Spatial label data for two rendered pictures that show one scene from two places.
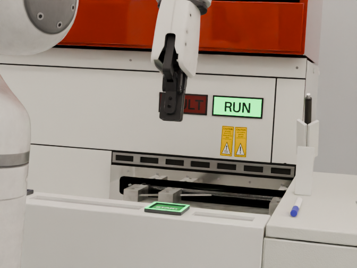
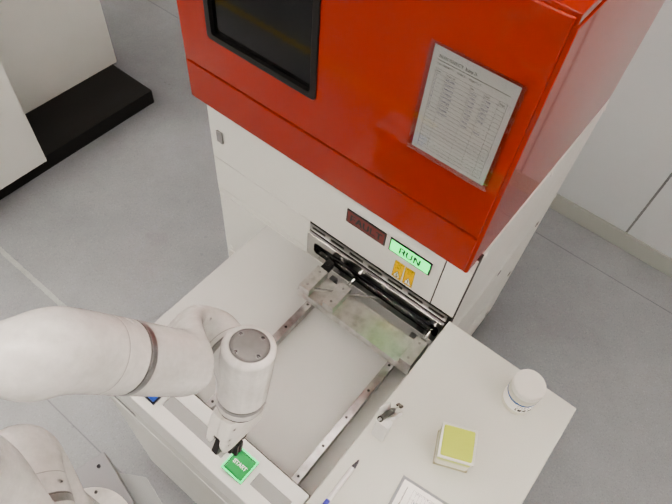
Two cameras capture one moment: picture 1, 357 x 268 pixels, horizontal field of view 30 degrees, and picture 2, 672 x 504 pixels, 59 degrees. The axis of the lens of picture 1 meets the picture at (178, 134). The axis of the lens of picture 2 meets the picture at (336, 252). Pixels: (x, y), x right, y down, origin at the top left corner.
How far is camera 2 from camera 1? 1.31 m
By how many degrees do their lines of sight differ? 52
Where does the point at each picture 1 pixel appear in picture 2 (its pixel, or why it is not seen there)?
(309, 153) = (383, 428)
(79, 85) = (284, 164)
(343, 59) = not seen: outside the picture
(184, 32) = (226, 442)
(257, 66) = not seen: hidden behind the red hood
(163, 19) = (212, 426)
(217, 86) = (395, 233)
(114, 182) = (310, 243)
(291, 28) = (459, 251)
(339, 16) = not seen: outside the picture
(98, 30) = (290, 149)
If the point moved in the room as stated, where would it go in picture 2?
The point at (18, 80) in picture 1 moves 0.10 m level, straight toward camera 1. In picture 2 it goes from (237, 132) to (225, 159)
